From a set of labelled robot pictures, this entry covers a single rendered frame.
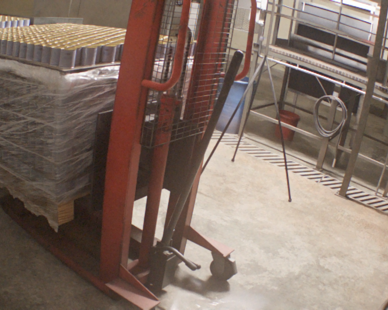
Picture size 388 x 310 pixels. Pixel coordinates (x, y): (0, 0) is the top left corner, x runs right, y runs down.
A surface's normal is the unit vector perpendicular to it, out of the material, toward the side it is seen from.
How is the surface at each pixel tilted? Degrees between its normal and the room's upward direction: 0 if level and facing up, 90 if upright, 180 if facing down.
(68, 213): 88
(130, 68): 90
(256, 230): 0
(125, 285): 0
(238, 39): 90
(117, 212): 90
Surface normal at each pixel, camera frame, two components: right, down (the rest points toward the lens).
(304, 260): 0.16, -0.91
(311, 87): -0.58, 0.22
